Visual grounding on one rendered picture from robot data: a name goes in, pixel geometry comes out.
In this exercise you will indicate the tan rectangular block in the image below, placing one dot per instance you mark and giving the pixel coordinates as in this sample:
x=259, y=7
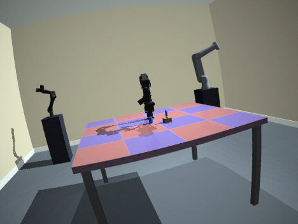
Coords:
x=167, y=120

